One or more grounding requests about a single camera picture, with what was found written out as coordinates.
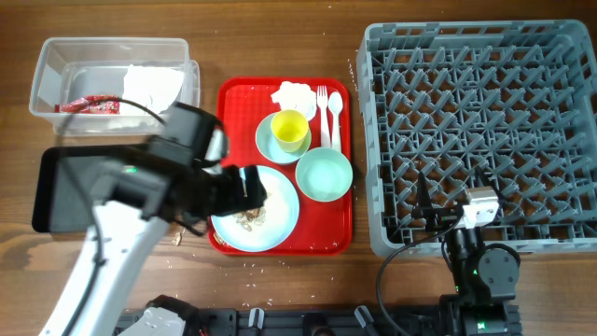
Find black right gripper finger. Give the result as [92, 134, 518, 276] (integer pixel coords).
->
[416, 172, 431, 210]
[474, 166, 502, 201]

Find brown food scraps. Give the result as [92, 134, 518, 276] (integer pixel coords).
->
[232, 207, 266, 232]

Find white paper napkin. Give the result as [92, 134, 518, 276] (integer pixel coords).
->
[121, 64, 185, 114]

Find large light blue plate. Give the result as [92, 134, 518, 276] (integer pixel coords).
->
[211, 165, 299, 253]

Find green bowl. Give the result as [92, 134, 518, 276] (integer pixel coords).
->
[295, 147, 354, 203]

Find red snack wrapper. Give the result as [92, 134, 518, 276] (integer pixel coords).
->
[54, 95, 119, 115]

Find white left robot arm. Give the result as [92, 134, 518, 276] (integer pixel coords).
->
[42, 102, 267, 335]

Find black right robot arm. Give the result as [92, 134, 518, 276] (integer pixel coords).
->
[412, 168, 521, 335]

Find grey dishwasher rack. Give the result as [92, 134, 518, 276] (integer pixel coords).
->
[355, 20, 596, 257]

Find black food waste tray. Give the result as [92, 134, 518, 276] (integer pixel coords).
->
[31, 145, 170, 234]

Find clear plastic waste bin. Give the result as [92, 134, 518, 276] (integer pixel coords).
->
[29, 37, 201, 128]

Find peanut shell on table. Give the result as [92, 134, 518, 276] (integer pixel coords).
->
[172, 232, 182, 246]

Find small light blue saucer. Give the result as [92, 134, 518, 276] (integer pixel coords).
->
[256, 113, 312, 165]

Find yellow plastic cup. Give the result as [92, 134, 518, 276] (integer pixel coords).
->
[271, 110, 310, 152]

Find red serving tray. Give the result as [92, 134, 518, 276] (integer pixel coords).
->
[216, 77, 353, 257]

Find white plastic spoon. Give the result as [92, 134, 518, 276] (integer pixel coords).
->
[328, 91, 343, 152]

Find crumpled white tissue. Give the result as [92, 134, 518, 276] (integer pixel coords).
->
[271, 81, 317, 121]

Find white plastic fork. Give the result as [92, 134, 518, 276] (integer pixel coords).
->
[316, 86, 331, 147]

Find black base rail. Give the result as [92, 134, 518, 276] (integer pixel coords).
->
[116, 305, 522, 336]

